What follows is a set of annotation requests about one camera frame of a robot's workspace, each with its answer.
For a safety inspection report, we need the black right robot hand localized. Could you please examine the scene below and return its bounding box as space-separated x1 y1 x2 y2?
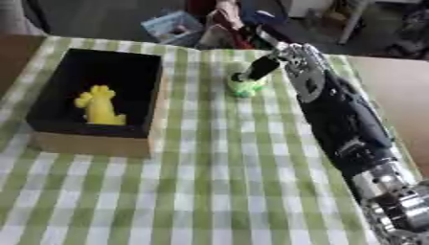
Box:
229 26 397 180

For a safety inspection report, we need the green soft toy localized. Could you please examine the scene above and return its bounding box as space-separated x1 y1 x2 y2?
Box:
224 70 270 99

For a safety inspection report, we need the tan cardboard box black inside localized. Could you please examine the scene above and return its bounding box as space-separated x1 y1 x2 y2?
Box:
23 47 169 160

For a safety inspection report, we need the white furniture leg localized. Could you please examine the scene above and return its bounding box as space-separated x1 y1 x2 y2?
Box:
335 0 373 46

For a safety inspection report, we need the pale blue bag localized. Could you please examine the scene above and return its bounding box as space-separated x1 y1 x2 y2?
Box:
139 10 207 48

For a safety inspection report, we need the yellow soft toy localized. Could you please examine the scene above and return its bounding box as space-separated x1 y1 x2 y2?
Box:
74 84 129 126

